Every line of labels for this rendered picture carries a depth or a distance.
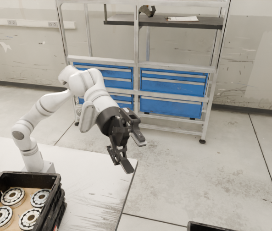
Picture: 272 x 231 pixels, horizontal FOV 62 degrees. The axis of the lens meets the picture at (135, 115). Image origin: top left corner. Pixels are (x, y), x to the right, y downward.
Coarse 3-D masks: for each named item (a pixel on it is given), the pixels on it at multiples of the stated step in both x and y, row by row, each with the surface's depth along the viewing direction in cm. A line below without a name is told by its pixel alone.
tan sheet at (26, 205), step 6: (30, 192) 112; (30, 198) 109; (0, 204) 107; (24, 204) 107; (30, 204) 107; (12, 210) 104; (18, 210) 104; (24, 210) 104; (18, 216) 101; (12, 222) 99; (6, 228) 97; (12, 228) 97; (18, 228) 97
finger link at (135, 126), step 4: (136, 120) 49; (136, 124) 49; (132, 128) 49; (136, 128) 50; (136, 132) 49; (140, 132) 49; (136, 136) 48; (140, 136) 48; (140, 140) 47; (144, 140) 48
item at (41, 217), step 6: (0, 174) 109; (24, 174) 110; (30, 174) 110; (36, 174) 109; (42, 174) 109; (48, 174) 109; (54, 174) 109; (60, 180) 108; (54, 186) 103; (54, 192) 102; (48, 198) 98; (48, 204) 96; (42, 210) 93; (42, 216) 91; (36, 222) 88; (36, 228) 86
